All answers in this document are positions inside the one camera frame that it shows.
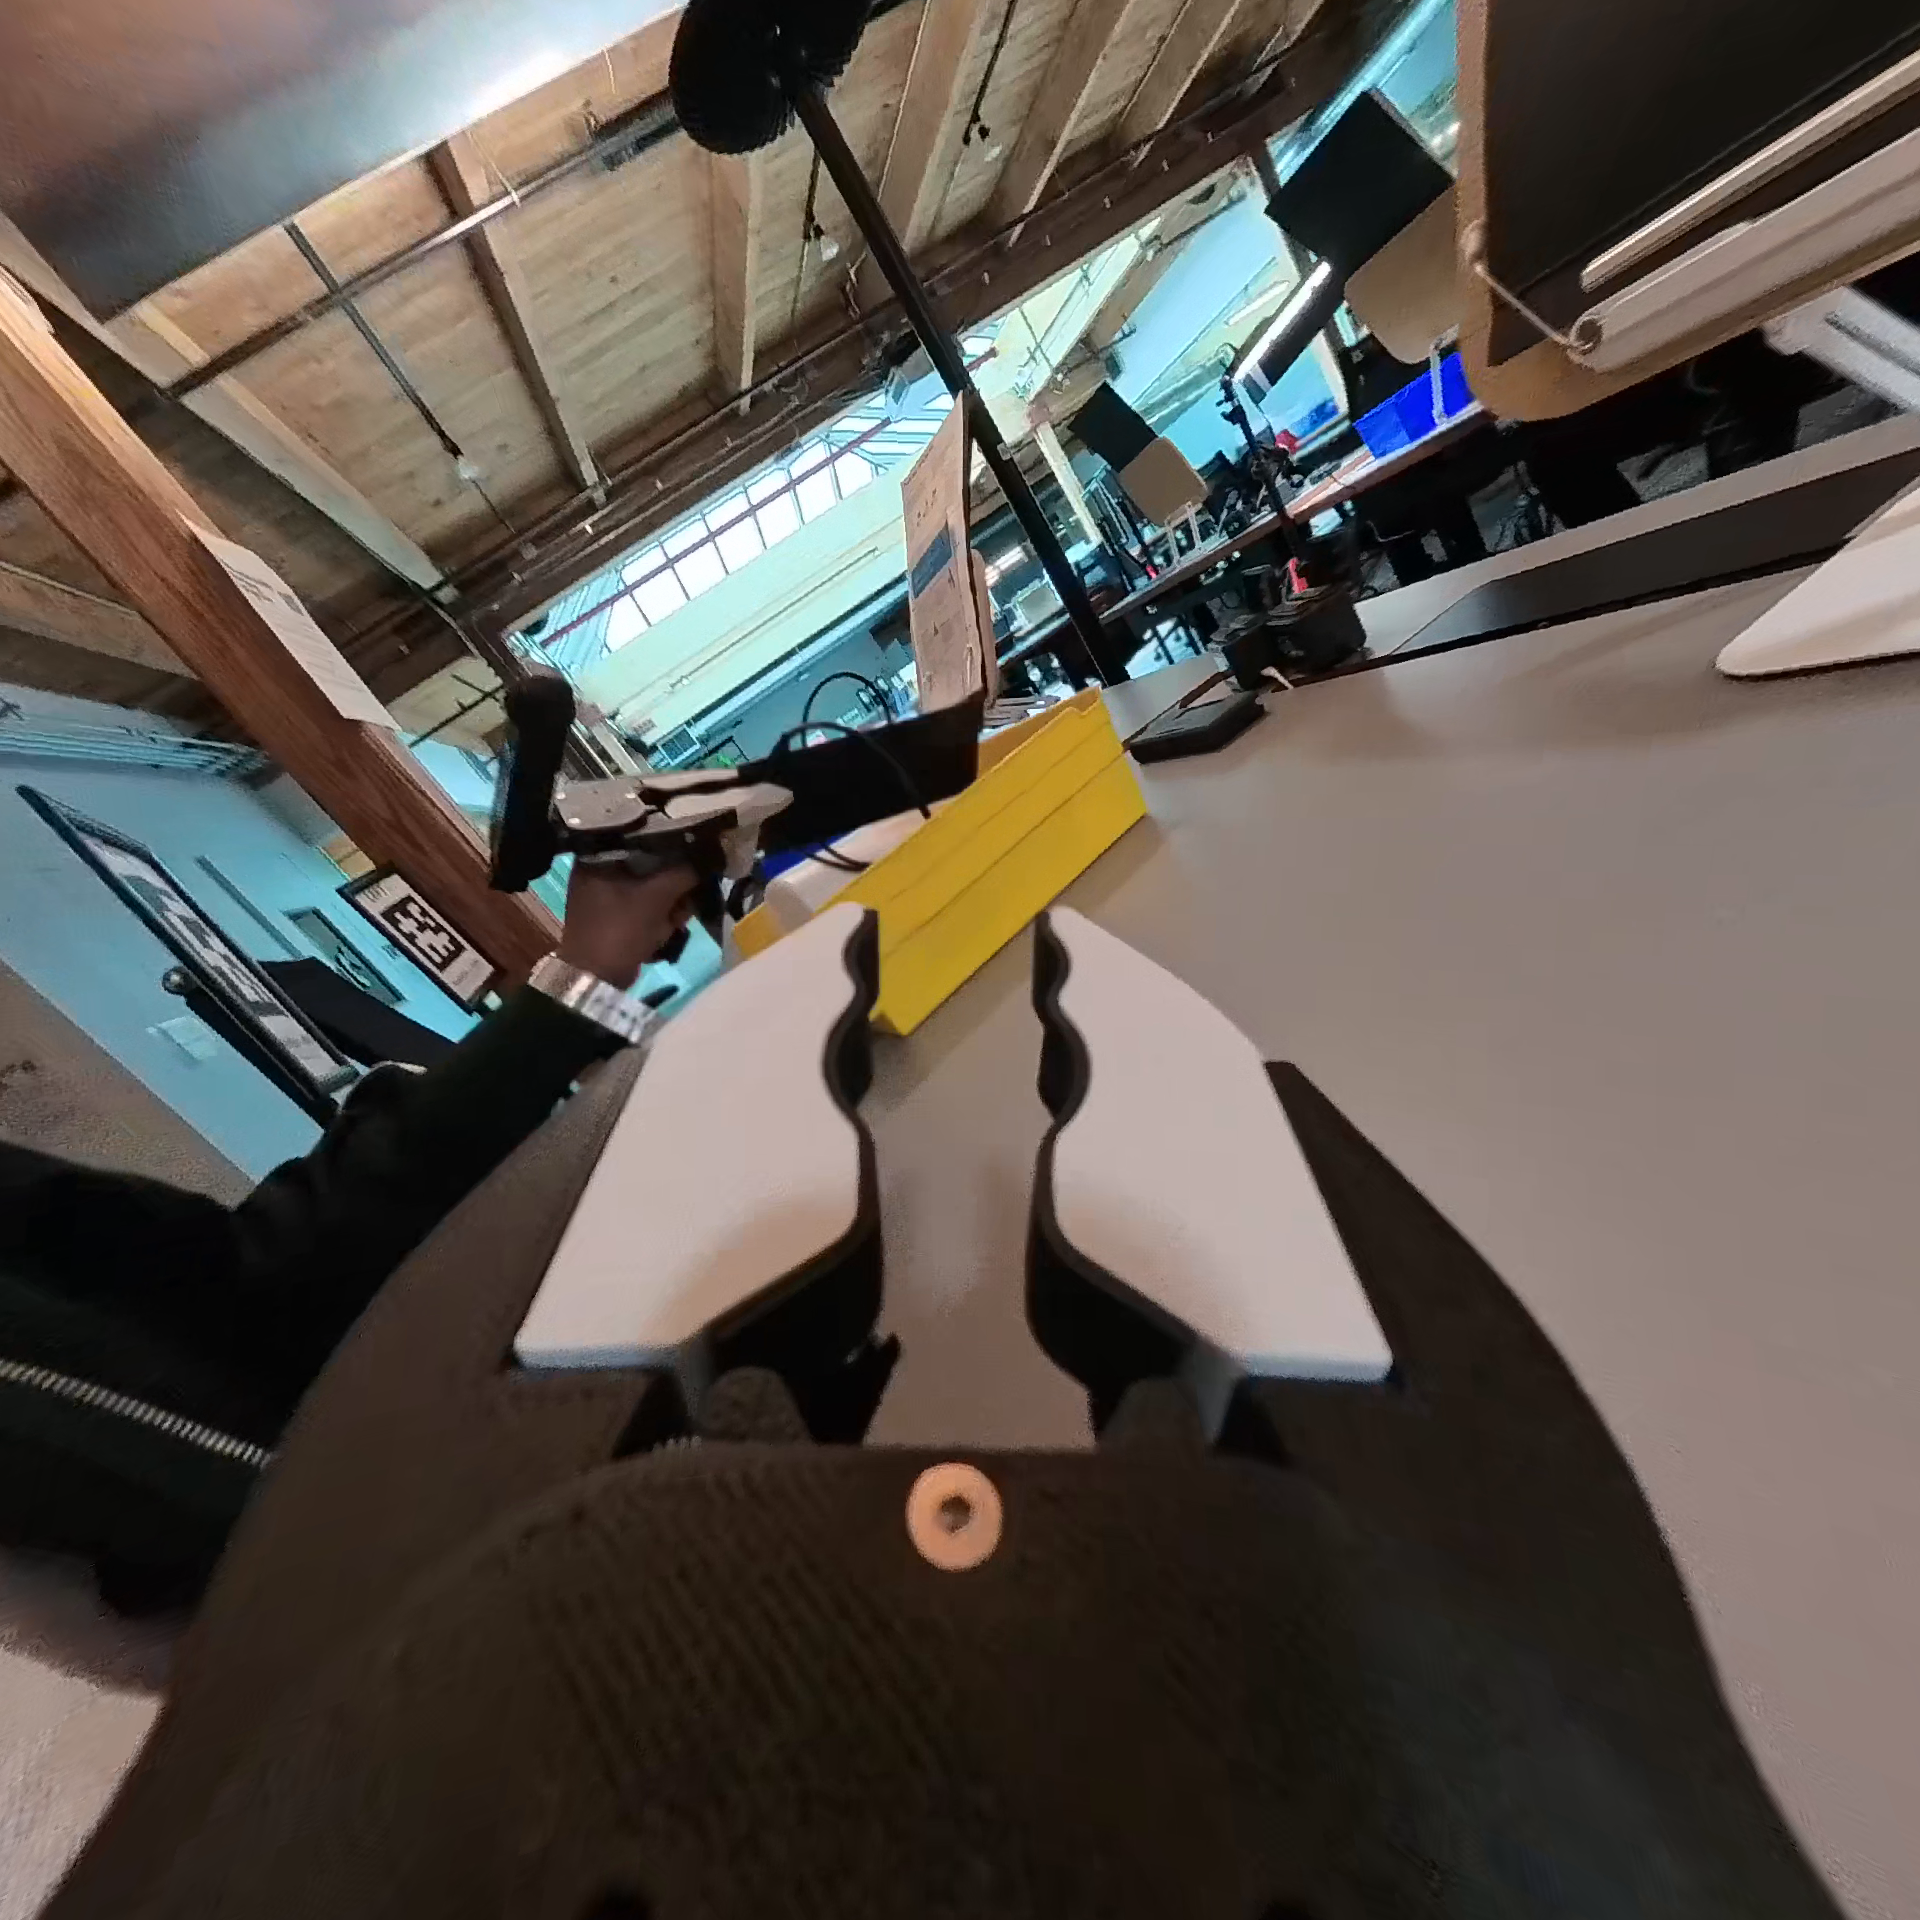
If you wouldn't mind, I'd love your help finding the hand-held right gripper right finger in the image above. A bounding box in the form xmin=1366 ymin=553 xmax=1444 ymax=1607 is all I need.
xmin=1026 ymin=906 xmax=1397 ymax=1448

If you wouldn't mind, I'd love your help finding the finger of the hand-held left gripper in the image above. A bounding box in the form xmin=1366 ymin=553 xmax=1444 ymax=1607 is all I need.
xmin=645 ymin=775 xmax=796 ymax=849

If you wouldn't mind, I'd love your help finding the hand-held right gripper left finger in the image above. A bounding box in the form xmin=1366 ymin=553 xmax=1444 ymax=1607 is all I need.
xmin=513 ymin=900 xmax=902 ymax=1379

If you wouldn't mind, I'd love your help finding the black cable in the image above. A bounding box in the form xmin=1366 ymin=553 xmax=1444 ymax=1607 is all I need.
xmin=770 ymin=719 xmax=925 ymax=879

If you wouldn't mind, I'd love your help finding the yellow plastic bin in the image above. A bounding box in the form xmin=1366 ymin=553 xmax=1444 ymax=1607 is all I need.
xmin=731 ymin=687 xmax=1153 ymax=1043

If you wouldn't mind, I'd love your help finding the person's left forearm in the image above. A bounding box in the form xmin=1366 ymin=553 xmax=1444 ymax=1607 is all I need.
xmin=238 ymin=982 xmax=648 ymax=1324

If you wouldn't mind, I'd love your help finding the grey desk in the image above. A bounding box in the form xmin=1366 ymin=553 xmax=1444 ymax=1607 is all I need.
xmin=600 ymin=413 xmax=1920 ymax=1920

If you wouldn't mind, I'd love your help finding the person's left hand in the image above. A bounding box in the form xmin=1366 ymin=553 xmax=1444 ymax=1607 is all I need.
xmin=558 ymin=862 xmax=710 ymax=992

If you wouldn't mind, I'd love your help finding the framed marker sign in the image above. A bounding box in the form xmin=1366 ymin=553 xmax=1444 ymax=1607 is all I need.
xmin=338 ymin=862 xmax=498 ymax=1008
xmin=23 ymin=787 xmax=354 ymax=1114

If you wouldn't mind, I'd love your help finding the white paper notice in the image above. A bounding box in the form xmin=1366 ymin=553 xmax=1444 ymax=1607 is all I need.
xmin=204 ymin=528 xmax=400 ymax=727

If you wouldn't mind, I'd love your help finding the black flat device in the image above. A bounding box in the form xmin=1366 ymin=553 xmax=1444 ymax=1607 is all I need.
xmin=1128 ymin=693 xmax=1263 ymax=763

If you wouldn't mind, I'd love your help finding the black pole stand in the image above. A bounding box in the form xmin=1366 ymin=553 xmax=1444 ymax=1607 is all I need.
xmin=667 ymin=0 xmax=1128 ymax=683

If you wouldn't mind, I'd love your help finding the dark green jacket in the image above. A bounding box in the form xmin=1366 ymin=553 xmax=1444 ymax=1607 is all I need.
xmin=0 ymin=1133 xmax=392 ymax=1624

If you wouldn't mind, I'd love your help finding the blue plastic bin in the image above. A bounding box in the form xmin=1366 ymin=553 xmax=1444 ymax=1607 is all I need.
xmin=1356 ymin=374 xmax=1491 ymax=454

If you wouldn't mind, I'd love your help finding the white garment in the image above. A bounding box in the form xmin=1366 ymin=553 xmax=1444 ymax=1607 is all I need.
xmin=0 ymin=1561 xmax=198 ymax=1920

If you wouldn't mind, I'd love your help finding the black monitor with white stand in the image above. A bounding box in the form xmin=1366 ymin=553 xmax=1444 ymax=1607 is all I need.
xmin=1457 ymin=0 xmax=1920 ymax=678
xmin=1263 ymin=88 xmax=1480 ymax=370

